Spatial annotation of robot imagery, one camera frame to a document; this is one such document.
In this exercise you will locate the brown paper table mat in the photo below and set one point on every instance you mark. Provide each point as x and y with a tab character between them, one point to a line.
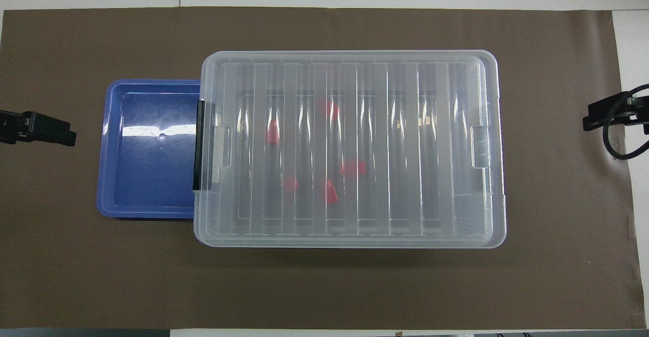
324	286

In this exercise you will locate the red block with notched end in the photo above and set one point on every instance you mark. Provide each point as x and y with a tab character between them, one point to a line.
273	133

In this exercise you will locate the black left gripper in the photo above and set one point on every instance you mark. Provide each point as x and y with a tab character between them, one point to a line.
10	126

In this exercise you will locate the clear ribbed box lid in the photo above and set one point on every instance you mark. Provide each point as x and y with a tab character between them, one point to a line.
350	73

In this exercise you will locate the clear plastic storage box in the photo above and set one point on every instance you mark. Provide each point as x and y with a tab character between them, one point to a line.
456	215

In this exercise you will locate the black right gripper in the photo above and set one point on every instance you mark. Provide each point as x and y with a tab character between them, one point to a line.
640	114

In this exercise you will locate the blue plastic tray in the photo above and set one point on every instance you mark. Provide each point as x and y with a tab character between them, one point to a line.
152	185

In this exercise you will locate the small red cube block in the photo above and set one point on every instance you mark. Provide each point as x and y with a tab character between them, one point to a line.
290	184

